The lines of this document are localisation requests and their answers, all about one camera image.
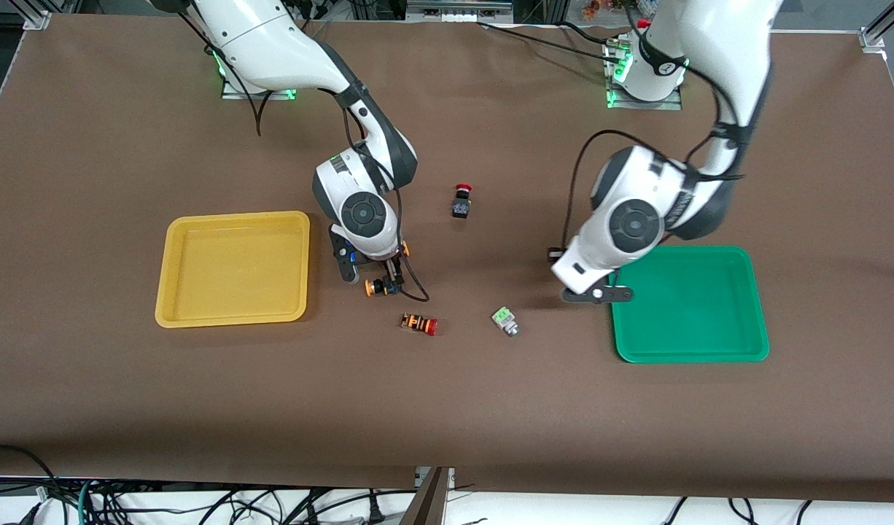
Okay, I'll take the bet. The white switch green face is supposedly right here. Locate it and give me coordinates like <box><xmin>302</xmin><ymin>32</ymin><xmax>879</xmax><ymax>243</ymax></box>
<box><xmin>491</xmin><ymin>306</ymin><xmax>521</xmax><ymax>338</ymax></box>

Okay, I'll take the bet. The red button orange body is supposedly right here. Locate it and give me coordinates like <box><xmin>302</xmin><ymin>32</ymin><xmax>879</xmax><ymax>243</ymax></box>
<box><xmin>400</xmin><ymin>312</ymin><xmax>439</xmax><ymax>337</ymax></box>

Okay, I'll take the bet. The green plastic tray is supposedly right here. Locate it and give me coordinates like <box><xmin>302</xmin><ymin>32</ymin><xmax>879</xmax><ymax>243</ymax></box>
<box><xmin>609</xmin><ymin>246</ymin><xmax>771</xmax><ymax>364</ymax></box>

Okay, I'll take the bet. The yellow plastic tray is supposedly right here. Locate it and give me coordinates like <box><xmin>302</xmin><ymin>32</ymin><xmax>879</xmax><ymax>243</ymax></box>
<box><xmin>155</xmin><ymin>211</ymin><xmax>311</xmax><ymax>329</ymax></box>

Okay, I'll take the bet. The brown table leg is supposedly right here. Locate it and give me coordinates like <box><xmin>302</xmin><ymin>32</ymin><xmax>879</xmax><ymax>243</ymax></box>
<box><xmin>400</xmin><ymin>467</ymin><xmax>449</xmax><ymax>525</ymax></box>

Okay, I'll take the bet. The grey power strip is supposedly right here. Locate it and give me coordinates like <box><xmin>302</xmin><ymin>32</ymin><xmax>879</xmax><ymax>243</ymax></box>
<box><xmin>405</xmin><ymin>0</ymin><xmax>515</xmax><ymax>24</ymax></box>

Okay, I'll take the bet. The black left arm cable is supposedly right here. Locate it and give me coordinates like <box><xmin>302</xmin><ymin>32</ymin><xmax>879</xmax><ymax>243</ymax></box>
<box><xmin>562</xmin><ymin>0</ymin><xmax>748</xmax><ymax>254</ymax></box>

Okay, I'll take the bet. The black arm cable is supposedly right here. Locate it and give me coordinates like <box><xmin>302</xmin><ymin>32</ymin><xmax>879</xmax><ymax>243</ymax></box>
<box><xmin>176</xmin><ymin>9</ymin><xmax>430</xmax><ymax>303</ymax></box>
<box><xmin>562</xmin><ymin>0</ymin><xmax>748</xmax><ymax>254</ymax></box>

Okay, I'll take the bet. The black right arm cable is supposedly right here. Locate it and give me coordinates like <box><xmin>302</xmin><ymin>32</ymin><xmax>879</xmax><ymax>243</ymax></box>
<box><xmin>176</xmin><ymin>9</ymin><xmax>430</xmax><ymax>303</ymax></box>

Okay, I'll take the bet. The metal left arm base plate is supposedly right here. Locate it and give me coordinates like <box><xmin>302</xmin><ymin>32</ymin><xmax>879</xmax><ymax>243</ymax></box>
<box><xmin>606</xmin><ymin>40</ymin><xmax>683</xmax><ymax>112</ymax></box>

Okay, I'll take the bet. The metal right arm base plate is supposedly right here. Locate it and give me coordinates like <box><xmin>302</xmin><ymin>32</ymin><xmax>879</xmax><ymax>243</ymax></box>
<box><xmin>221</xmin><ymin>69</ymin><xmax>298</xmax><ymax>101</ymax></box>

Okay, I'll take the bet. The black cable on table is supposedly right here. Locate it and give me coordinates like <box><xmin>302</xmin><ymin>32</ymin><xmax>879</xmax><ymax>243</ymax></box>
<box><xmin>476</xmin><ymin>20</ymin><xmax>623</xmax><ymax>59</ymax></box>

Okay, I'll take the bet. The black floor cable tangle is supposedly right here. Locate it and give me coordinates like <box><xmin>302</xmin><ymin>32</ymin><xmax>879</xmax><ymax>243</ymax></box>
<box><xmin>0</xmin><ymin>444</ymin><xmax>389</xmax><ymax>525</ymax></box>

